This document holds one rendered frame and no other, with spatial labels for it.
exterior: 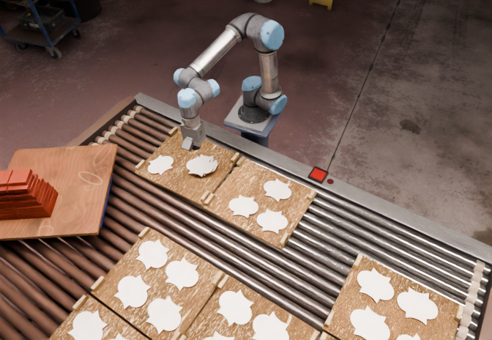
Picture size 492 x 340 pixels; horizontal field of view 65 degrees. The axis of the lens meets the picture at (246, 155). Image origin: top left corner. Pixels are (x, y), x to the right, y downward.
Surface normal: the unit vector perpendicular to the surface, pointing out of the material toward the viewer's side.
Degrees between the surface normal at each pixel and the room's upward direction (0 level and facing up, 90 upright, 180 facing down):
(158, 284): 0
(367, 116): 0
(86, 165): 0
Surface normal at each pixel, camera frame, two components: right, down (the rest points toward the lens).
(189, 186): -0.04, -0.66
